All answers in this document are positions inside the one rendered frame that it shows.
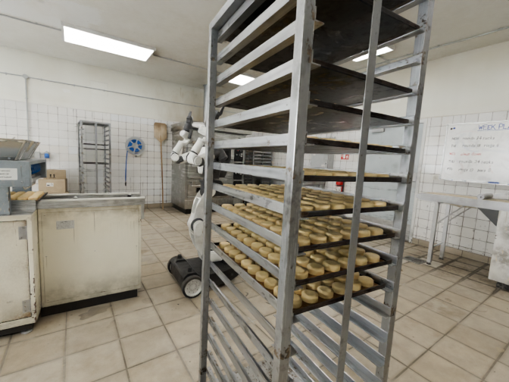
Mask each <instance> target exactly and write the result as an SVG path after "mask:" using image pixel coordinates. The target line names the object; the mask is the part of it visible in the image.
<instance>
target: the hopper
mask: <svg viewBox="0 0 509 382"><path fill-rule="evenodd" d="M39 144H40V142H35V141H31V140H27V139H6V138H0V160H9V161H18V160H25V159H31V157H32V155H33V153H34V152H35V151H36V149H37V147H38V146H39Z"/></svg>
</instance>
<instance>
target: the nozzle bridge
mask: <svg viewBox="0 0 509 382"><path fill-rule="evenodd" d="M32 164H39V165H40V167H41V170H40V172H37V173H35V176H34V177H31V165H32ZM46 177H47V166H46V159H36V158H31V159H25V160H18V161H9V160H0V216H3V215H11V191H10V187H12V192H29V191H32V187H31V186H32V182H33V181H35V180H38V179H39V178H46ZM23 186H30V187H29V188H27V189H24V188H23Z"/></svg>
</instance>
